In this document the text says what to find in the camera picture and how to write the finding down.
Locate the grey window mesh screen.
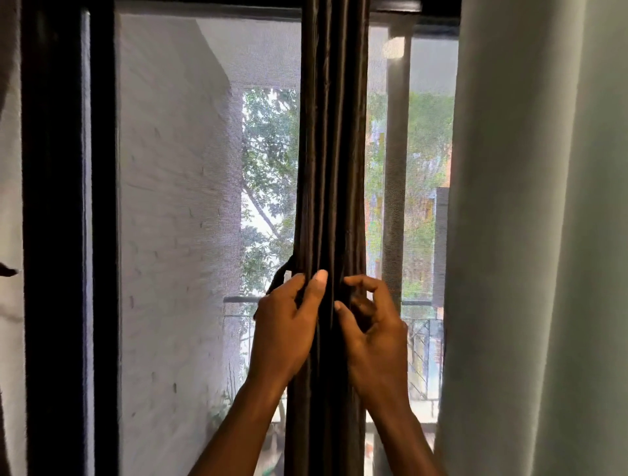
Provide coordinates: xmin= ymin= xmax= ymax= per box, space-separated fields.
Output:
xmin=116 ymin=13 xmax=460 ymax=476

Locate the dark brown curtain tie-back strap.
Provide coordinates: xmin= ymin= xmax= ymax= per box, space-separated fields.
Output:
xmin=253 ymin=255 xmax=296 ymax=320

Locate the green tree outside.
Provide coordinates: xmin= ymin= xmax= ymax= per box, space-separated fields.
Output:
xmin=239 ymin=87 xmax=456 ymax=300

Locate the dark brown gathered curtain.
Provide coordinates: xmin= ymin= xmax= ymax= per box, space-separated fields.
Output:
xmin=284 ymin=0 xmax=372 ymax=476

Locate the white curtain narrow edge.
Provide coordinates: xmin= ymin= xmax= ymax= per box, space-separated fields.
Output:
xmin=0 ymin=59 xmax=28 ymax=476

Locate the person's left hand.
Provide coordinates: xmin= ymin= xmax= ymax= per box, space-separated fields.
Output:
xmin=247 ymin=269 xmax=329 ymax=388

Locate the metal balcony railing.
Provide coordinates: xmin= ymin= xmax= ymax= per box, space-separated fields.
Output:
xmin=223 ymin=295 xmax=445 ymax=401

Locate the person's left forearm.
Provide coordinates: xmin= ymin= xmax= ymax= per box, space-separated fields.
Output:
xmin=188 ymin=375 xmax=291 ymax=476

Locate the grey outdoor pillar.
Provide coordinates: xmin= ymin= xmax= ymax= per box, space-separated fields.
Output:
xmin=381 ymin=25 xmax=414 ymax=301

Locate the person's right hand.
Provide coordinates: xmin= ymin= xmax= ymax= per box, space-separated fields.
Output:
xmin=334 ymin=274 xmax=411 ymax=414

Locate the person's right forearm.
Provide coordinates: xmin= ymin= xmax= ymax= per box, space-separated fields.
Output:
xmin=365 ymin=396 xmax=445 ymax=476

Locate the white curtain wide panel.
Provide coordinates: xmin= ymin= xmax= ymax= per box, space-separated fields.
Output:
xmin=434 ymin=0 xmax=628 ymax=476

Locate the black window frame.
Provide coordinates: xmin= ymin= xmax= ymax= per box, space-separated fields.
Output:
xmin=20 ymin=0 xmax=463 ymax=476

